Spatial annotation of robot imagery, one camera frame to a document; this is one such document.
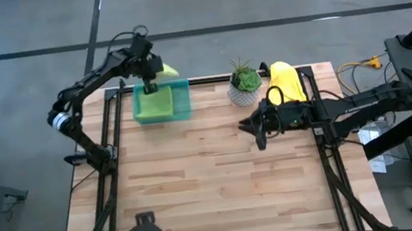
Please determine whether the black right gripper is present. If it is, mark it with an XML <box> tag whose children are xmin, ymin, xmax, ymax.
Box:
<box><xmin>235</xmin><ymin>93</ymin><xmax>316</xmax><ymax>139</ymax></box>

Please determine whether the lime microfiber towel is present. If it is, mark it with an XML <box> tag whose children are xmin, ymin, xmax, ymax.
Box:
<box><xmin>155</xmin><ymin>61</ymin><xmax>181</xmax><ymax>80</ymax></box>

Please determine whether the dark green microfiber towel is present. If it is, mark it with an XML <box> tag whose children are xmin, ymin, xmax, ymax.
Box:
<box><xmin>132</xmin><ymin>84</ymin><xmax>175</xmax><ymax>122</ymax></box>

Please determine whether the yellow microfiber towel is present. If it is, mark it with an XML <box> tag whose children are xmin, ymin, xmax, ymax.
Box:
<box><xmin>263</xmin><ymin>58</ymin><xmax>308</xmax><ymax>107</ymax></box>

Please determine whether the green translucent plastic bin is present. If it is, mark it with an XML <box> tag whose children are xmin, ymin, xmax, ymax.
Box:
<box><xmin>128</xmin><ymin>78</ymin><xmax>195</xmax><ymax>127</ymax></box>

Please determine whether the succulent in patterned pot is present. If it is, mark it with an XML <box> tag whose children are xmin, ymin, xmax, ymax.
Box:
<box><xmin>224</xmin><ymin>53</ymin><xmax>266</xmax><ymax>110</ymax></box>

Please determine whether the white paper sheet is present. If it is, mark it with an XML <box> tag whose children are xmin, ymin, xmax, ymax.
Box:
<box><xmin>355</xmin><ymin>122</ymin><xmax>389</xmax><ymax>176</ymax></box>

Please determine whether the black desk support bar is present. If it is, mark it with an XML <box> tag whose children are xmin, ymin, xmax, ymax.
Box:
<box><xmin>359</xmin><ymin>114</ymin><xmax>412</xmax><ymax>162</ymax></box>

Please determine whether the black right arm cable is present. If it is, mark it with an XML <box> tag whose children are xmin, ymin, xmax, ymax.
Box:
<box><xmin>264</xmin><ymin>84</ymin><xmax>287</xmax><ymax>106</ymax></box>

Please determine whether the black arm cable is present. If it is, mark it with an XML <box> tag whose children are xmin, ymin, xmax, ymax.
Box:
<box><xmin>264</xmin><ymin>84</ymin><xmax>287</xmax><ymax>106</ymax></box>
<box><xmin>104</xmin><ymin>23</ymin><xmax>152</xmax><ymax>62</ymax></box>

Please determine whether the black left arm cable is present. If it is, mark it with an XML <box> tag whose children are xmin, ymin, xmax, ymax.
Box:
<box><xmin>104</xmin><ymin>23</ymin><xmax>152</xmax><ymax>62</ymax></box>

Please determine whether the black aluminium table frame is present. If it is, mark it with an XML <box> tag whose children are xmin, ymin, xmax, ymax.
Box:
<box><xmin>42</xmin><ymin>49</ymin><xmax>399</xmax><ymax>231</ymax></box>

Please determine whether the yellow cable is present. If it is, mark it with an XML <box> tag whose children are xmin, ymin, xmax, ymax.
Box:
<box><xmin>335</xmin><ymin>53</ymin><xmax>400</xmax><ymax>96</ymax></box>

